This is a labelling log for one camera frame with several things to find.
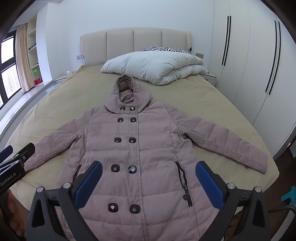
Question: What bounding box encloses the beige curtain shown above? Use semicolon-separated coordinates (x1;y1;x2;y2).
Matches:
15;23;36;93

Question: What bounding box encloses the beige padded headboard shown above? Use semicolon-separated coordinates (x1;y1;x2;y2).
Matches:
80;27;192;66

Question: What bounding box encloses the teal plastic stool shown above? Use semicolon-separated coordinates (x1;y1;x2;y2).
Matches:
281;187;296;206

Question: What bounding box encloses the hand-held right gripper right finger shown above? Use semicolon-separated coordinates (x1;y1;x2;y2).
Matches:
195;161;271;241

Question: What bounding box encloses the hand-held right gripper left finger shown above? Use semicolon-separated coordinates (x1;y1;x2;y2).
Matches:
26;161;103;241

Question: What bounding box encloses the black wardrobe handle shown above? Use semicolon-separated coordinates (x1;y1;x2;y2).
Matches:
224;15;232;67
265;20;277;92
268;21;282;95
221;16;229;66

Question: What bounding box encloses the white folded duvet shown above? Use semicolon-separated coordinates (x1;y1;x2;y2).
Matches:
100;51;209;86

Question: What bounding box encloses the white wardrobe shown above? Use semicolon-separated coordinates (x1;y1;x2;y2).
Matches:
213;0;296;158

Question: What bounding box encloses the white wall shelf unit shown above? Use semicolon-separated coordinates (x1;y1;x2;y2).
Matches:
27;16;45;87

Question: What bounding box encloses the mauve hooded down jacket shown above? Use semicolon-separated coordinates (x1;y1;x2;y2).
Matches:
24;75;269;241

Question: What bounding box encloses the person's left forearm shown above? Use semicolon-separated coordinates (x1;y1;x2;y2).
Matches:
0;188;26;235

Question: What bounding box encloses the white nightstand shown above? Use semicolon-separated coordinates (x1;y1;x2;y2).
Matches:
204;71;218;87

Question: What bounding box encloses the bed with tan sheet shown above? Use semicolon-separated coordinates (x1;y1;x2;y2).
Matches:
0;64;279;241

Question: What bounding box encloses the black framed window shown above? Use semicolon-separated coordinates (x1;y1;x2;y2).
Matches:
0;30;23;110

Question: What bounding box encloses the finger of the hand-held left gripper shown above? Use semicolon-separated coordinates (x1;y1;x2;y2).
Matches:
0;145;13;161
9;142;36;166

